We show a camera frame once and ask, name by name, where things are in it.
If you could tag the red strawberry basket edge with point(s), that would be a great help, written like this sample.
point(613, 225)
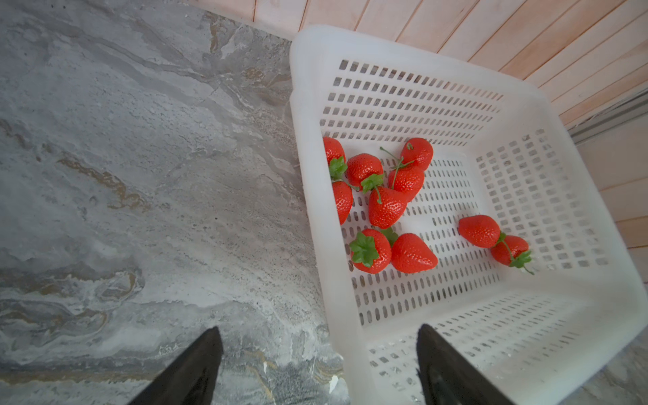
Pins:
point(411, 255)

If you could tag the red strawberry basket far right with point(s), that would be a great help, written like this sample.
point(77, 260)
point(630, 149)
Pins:
point(512, 251)

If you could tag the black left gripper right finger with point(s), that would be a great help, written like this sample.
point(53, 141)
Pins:
point(447, 378)

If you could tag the white perforated plastic basket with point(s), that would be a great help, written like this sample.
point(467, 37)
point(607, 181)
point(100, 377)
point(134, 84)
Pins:
point(503, 164)

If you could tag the red strawberry in basket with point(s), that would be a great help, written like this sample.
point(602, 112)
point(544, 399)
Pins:
point(386, 207)

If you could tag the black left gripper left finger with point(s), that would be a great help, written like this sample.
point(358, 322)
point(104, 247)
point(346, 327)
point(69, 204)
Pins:
point(191, 377)

